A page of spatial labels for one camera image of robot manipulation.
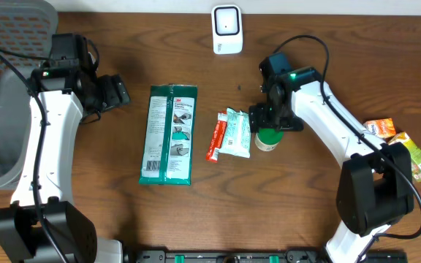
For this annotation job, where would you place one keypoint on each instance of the white barcode scanner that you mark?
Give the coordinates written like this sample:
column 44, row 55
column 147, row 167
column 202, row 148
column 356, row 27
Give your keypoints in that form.
column 227, row 29

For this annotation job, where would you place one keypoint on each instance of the orange tissue packet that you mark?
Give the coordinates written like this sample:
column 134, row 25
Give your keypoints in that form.
column 383, row 128

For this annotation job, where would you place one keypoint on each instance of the green white barcode packet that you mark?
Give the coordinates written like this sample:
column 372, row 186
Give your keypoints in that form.
column 167, row 155

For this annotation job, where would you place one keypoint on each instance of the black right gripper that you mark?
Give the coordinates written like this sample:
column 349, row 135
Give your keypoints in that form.
column 259, row 118

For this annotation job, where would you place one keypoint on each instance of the grey plastic mesh basket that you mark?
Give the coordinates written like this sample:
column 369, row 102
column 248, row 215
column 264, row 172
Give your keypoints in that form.
column 26, row 28

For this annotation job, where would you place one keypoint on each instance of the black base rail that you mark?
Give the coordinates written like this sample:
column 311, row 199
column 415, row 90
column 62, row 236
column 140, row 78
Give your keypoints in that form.
column 293, row 256

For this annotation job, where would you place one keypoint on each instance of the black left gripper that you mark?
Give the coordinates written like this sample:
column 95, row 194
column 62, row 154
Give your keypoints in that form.
column 116, row 96

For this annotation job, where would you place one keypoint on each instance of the green lid spice jar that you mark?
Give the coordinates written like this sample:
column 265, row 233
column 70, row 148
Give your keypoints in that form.
column 267, row 139

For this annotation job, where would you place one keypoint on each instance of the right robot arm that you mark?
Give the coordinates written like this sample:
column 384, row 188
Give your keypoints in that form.
column 375, row 189

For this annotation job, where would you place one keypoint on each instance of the red white snack packet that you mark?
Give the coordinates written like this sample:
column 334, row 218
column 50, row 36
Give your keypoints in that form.
column 217, row 137

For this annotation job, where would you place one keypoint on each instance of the white teal snack packet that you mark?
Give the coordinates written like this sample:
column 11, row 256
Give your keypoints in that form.
column 237, row 136

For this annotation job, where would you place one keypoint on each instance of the green juice carton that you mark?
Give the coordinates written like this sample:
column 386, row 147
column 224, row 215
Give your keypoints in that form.
column 414, row 150

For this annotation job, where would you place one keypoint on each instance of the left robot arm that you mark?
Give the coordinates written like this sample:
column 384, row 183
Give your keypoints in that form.
column 42, row 223

